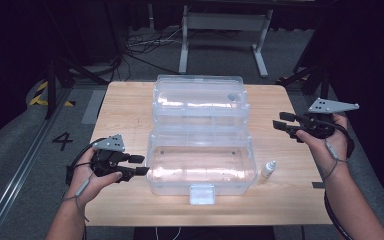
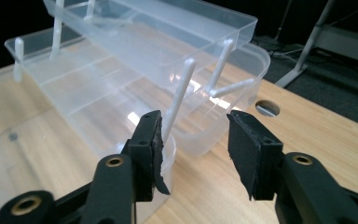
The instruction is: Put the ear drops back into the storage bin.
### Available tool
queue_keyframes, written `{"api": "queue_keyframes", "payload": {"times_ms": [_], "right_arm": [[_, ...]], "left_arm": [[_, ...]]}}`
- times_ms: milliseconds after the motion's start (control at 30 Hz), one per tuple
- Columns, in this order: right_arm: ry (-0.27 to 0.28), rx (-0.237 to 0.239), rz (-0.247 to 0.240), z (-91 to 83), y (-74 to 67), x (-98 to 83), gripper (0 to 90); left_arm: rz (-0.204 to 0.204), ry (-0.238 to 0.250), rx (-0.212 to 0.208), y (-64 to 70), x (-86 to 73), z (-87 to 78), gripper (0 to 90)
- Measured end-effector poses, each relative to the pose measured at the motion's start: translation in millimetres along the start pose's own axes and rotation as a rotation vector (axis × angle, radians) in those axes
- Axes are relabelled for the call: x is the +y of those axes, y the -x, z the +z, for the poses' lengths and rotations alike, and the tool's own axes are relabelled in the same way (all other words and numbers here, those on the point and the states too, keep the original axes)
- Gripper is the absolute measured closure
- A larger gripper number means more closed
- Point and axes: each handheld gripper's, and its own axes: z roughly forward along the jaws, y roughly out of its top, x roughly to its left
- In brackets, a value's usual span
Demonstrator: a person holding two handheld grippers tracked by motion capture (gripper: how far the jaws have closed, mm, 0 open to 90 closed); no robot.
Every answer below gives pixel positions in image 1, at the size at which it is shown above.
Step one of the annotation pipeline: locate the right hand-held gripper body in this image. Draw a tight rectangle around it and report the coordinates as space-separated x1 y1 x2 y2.
289 97 361 141

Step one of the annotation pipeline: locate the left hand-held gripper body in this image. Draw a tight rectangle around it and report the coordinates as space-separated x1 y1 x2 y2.
91 133 132 183

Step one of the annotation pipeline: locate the small white dropper bottle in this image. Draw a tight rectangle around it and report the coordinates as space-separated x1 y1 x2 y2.
261 159 277 179

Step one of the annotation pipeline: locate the clear plastic storage box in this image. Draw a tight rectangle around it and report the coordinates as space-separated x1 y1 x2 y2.
145 74 260 206

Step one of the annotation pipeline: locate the person's right hand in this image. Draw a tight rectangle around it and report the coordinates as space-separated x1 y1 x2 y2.
295 113 352 182

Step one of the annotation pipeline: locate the person's left hand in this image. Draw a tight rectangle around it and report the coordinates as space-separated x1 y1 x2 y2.
67 146 124 207

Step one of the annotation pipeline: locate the black metal stand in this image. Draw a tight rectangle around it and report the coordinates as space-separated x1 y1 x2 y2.
43 0 110 120
275 59 333 101

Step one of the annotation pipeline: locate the yellow black floor tape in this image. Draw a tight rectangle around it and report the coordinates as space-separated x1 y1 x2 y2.
28 80 77 108

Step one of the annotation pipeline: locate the person's dark clothing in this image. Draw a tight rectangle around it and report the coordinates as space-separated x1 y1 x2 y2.
132 226 276 240

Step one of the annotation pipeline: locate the grey right wrist strap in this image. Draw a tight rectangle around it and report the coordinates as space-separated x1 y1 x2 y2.
323 139 350 181

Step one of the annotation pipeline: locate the grey wrist strap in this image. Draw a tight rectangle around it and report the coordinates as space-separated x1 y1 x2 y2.
323 139 350 181
61 176 93 224

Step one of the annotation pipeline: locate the grey left wrist strap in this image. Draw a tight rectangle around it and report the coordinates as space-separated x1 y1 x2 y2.
61 176 93 224

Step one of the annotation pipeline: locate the left hand-held gripper cable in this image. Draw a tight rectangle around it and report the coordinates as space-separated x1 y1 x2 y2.
65 137 108 188

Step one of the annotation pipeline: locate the thin white cable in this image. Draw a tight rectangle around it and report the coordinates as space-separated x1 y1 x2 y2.
154 226 183 240

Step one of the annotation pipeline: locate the aluminium floor rail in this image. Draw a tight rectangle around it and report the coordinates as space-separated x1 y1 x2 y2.
304 94 384 240
0 87 75 240

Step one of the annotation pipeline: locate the grey metal table frame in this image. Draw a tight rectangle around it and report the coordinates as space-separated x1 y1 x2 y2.
178 4 275 80

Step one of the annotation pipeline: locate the bundle of floor cables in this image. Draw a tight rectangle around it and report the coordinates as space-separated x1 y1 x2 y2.
122 25 184 76

